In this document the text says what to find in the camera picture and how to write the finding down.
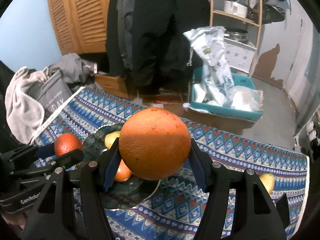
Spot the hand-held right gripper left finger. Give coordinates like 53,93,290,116
21,137,122,240

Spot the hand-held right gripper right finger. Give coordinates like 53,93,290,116
186,138,287,240

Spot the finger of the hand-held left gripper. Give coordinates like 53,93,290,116
47,150,84,171
7,144,55,170

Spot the large orange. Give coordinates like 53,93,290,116
114,159,133,182

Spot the yellow apple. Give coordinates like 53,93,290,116
104,131,122,150

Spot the dark glass plate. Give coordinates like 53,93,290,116
82,123,162,210

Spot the blue patterned tablecloth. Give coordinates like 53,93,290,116
31,86,310,240

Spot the light grey hoodie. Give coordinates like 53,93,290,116
5,66,48,145

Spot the large cardboard box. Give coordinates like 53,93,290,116
182,102,255,135

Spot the grey printed bag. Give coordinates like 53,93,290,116
37,66,74,117

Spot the teal box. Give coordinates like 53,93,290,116
189,67,264,123

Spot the small cardboard box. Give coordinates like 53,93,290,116
136,94,184,117

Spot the wooden box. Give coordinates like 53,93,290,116
94,74,130,100

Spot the clear plastic bag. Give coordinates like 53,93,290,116
226,85,264,113

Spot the crumpled grey cloth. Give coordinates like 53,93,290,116
50,53,97,84

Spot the white rack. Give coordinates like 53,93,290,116
294,110,320,153

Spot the white printed plastic bag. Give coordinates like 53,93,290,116
183,26,235,105

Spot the white patterned cabinet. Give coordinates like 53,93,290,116
224,39,257,72

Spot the wooden louvre door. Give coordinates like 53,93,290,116
46,0,112,55

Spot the black hanging jacket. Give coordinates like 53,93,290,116
105,0,210,95

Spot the wooden shelf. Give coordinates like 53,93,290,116
209,0,264,78

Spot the metal pot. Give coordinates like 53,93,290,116
223,0,248,18

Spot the dark pan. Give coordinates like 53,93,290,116
250,2,285,25

